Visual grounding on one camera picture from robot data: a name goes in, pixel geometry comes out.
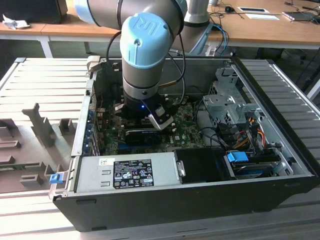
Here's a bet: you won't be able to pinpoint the thick dark cable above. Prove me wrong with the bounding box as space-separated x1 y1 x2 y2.
194 99 226 150

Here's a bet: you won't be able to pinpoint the metal drive cage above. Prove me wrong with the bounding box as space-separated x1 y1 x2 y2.
201 66 266 131

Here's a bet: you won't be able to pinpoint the black plastic bay cover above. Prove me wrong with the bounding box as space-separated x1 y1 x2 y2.
173 147 237 185

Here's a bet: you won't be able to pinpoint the black graphics card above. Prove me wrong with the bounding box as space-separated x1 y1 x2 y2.
124 127 163 146

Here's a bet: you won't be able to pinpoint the black box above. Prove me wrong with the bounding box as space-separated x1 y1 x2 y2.
0 0 68 25

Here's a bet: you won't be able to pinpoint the yellow orange power wires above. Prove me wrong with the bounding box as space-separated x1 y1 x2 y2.
233 129 266 151

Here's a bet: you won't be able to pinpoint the grey parts rack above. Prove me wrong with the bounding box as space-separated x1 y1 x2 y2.
0 102 79 194

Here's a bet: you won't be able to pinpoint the blue expansion slot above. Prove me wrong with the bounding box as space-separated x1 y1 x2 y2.
116 142 131 155

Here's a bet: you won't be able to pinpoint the brown cable sleeve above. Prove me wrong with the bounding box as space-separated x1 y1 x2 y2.
159 79 185 88

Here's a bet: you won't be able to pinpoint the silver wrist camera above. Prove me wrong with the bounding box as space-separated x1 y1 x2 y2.
147 106 175 131

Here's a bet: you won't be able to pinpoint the small wooden desk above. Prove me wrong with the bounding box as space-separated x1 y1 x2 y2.
0 14 66 59

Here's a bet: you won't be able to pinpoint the green motherboard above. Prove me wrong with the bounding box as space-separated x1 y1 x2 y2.
96 96 208 156

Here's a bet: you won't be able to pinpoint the grey plastic case latch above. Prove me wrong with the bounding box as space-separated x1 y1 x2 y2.
86 55 101 74

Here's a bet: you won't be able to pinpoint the blue cable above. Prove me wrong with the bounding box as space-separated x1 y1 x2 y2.
211 22 230 55

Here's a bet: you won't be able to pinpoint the silver power supply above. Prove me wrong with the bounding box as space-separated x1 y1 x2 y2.
74 151 181 194

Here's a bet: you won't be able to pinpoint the silver desk cable plate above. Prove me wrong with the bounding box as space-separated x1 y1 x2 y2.
237 6 270 14

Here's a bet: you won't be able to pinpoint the black PC case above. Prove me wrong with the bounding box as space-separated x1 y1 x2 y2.
51 56 320 233

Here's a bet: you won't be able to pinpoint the blue plastic case latch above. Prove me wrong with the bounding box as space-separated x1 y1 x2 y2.
49 174 63 185

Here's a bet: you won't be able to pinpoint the large wooden desk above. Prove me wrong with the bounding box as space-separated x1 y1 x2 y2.
41 0 320 55

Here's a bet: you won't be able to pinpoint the crumpled white paper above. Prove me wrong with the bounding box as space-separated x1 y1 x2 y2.
2 13 31 30

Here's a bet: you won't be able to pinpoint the thin black loop cable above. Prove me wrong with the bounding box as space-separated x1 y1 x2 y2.
187 85 209 101

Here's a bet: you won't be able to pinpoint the hard disk in blue carrier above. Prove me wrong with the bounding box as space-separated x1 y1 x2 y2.
224 151 282 181

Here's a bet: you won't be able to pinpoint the green RAM stick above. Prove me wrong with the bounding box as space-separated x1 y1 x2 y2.
0 162 41 172

